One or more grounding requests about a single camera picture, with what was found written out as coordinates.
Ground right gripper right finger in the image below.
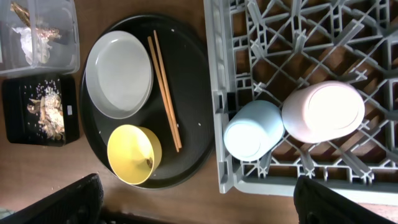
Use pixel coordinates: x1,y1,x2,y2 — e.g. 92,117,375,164
294,177,391,224

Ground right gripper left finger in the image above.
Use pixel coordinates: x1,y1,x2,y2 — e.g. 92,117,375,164
1,173,104,224

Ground yellow bowl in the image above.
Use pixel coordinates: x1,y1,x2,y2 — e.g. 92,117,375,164
107,124,162,185

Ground pink cup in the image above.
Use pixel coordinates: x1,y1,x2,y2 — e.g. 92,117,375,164
282,81,365,144

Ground blue cup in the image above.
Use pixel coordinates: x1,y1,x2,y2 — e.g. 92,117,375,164
223,100,285,162

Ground grey plate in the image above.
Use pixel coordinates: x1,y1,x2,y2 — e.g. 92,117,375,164
85,30,154,119

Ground wooden chopstick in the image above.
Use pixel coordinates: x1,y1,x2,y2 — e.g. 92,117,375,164
154,30,182,152
147,36,180,152

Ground gold foil wrapper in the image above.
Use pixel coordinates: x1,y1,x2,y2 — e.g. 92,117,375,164
10,1,62,41

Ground white napkin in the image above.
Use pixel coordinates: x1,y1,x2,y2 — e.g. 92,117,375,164
12,27,52,65

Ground grey dishwasher rack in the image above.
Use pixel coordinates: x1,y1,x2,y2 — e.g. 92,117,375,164
204,0,397,205

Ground black rectangular tray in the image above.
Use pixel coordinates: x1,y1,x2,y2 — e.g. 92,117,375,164
2,74,80,147

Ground food scraps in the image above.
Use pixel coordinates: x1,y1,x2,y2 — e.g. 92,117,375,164
27,79,65,141

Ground round black tray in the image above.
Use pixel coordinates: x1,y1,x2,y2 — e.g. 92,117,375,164
79,14,215,189

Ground clear plastic bin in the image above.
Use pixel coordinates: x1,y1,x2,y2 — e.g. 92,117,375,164
1,0,80,78

